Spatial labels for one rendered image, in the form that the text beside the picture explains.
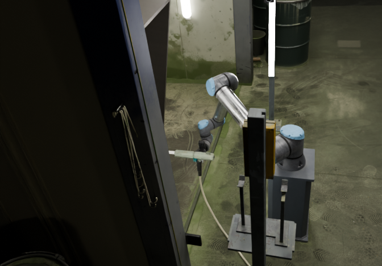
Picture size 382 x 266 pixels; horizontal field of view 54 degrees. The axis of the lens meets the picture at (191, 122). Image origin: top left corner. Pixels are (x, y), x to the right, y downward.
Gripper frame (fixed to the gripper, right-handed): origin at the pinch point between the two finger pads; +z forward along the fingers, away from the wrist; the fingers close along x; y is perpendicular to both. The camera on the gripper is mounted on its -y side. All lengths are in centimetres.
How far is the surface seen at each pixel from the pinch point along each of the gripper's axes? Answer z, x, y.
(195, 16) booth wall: -192, 47, -61
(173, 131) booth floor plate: -97, 50, 37
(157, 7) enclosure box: 0, 24, -113
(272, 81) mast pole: -112, -47, -21
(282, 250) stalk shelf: 95, -65, -20
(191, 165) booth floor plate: -47, 18, 42
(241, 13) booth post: -190, -6, -66
